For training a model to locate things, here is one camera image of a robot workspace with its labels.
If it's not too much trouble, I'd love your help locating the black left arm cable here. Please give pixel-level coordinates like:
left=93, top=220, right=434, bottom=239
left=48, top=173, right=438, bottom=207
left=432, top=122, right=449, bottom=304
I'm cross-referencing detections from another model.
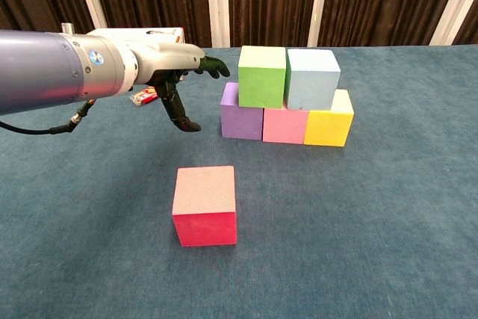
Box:
left=0, top=99, right=96, bottom=136

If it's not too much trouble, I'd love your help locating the red foam cube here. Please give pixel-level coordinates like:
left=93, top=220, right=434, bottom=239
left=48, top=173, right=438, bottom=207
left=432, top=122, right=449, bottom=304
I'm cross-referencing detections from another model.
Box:
left=171, top=165, right=238, bottom=248

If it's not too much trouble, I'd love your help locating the teal felt table cover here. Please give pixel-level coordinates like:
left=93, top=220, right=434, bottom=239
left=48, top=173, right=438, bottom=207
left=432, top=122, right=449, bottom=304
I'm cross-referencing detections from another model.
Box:
left=0, top=44, right=478, bottom=319

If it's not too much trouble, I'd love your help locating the green foam cube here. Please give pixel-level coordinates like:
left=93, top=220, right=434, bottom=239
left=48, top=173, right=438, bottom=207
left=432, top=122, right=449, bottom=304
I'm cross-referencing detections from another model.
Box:
left=238, top=45, right=287, bottom=108

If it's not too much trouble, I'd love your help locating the small red candy wrapper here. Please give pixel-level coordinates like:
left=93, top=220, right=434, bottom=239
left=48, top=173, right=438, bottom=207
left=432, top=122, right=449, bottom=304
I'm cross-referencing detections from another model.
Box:
left=128, top=86, right=157, bottom=107

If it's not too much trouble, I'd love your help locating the white cardboard carton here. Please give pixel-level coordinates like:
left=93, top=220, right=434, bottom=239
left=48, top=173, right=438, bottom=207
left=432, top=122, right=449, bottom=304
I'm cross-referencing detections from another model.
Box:
left=87, top=27, right=184, bottom=46

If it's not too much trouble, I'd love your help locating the purple foam cube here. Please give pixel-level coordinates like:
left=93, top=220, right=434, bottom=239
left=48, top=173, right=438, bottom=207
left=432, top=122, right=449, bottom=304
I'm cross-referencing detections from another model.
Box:
left=220, top=81, right=264, bottom=141

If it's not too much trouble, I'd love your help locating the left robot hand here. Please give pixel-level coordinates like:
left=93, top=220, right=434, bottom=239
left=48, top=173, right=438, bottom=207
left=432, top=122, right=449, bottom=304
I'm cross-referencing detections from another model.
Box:
left=125, top=42, right=231, bottom=132

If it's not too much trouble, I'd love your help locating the yellow foam cube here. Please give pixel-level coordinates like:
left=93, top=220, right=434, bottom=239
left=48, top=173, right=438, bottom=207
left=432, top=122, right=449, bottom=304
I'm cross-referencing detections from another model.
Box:
left=302, top=88, right=355, bottom=147

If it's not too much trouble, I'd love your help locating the pink foam cube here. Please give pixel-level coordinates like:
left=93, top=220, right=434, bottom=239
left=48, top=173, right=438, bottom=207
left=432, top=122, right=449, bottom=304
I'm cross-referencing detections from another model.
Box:
left=262, top=106, right=309, bottom=145

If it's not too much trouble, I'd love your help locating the light blue foam cube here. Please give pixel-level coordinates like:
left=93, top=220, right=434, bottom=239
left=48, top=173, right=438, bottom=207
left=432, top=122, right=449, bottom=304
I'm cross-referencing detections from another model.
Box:
left=285, top=49, right=341, bottom=111

